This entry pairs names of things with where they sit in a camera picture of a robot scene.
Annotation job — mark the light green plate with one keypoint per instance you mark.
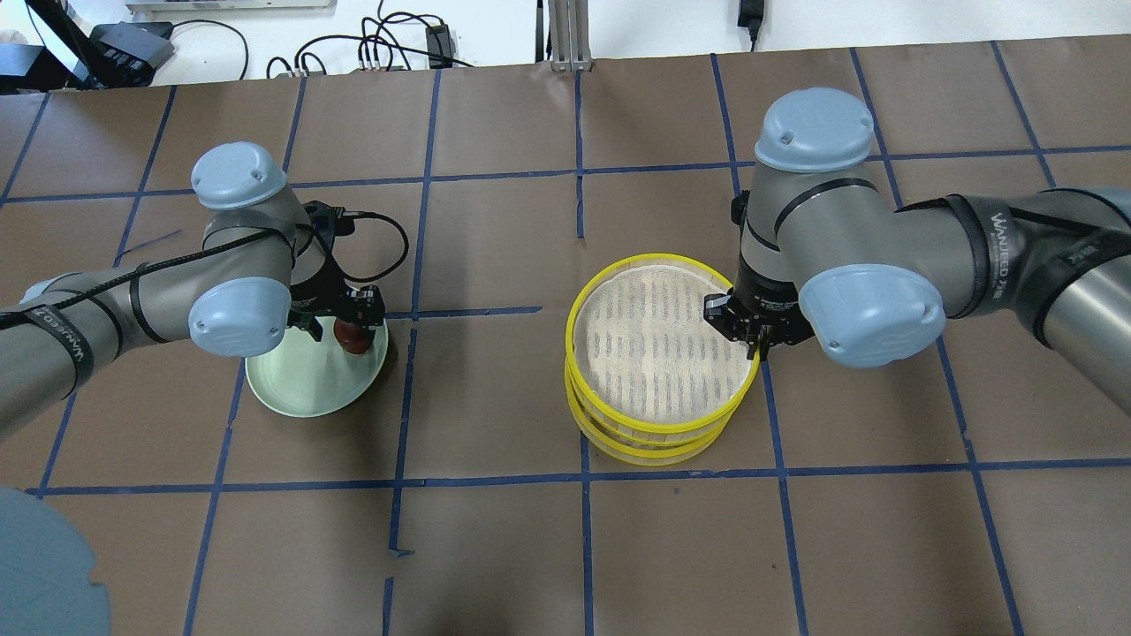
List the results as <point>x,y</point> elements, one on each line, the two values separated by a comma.
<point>304,378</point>

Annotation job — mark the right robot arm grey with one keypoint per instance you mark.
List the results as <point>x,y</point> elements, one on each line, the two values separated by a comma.
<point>821,255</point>

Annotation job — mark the silver aluminium frame post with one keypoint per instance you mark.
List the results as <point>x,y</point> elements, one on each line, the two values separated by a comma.
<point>568,31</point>

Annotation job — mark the black power adapter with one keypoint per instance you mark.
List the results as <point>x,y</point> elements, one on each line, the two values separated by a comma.
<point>751,14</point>

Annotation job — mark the brown bun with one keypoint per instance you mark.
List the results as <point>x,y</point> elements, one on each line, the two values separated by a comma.
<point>354,339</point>

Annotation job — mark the black device box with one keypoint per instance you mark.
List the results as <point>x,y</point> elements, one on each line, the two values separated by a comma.
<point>131,53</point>

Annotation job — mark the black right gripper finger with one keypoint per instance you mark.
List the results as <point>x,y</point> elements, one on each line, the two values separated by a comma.
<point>755,349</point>
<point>723,312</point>

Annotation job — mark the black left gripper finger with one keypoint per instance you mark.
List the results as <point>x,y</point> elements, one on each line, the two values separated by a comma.
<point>310,325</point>
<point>367,307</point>

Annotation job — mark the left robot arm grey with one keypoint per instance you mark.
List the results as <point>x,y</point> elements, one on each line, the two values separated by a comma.
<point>265,266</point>

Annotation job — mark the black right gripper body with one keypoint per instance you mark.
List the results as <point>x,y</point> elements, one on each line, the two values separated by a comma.
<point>770,302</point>

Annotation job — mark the yellow steamer layer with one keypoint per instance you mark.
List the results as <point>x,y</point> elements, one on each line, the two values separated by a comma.
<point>641,448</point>
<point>637,347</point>

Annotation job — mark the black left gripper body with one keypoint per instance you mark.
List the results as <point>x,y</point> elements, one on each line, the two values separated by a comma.
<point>320,289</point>

